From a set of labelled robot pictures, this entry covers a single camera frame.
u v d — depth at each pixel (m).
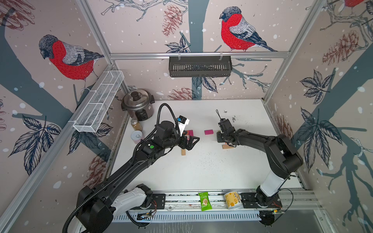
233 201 0.68
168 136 0.58
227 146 0.81
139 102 0.94
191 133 1.00
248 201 0.73
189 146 0.65
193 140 0.65
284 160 0.47
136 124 0.95
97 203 0.38
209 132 1.01
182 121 0.65
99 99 0.79
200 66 1.03
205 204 0.71
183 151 0.91
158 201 0.73
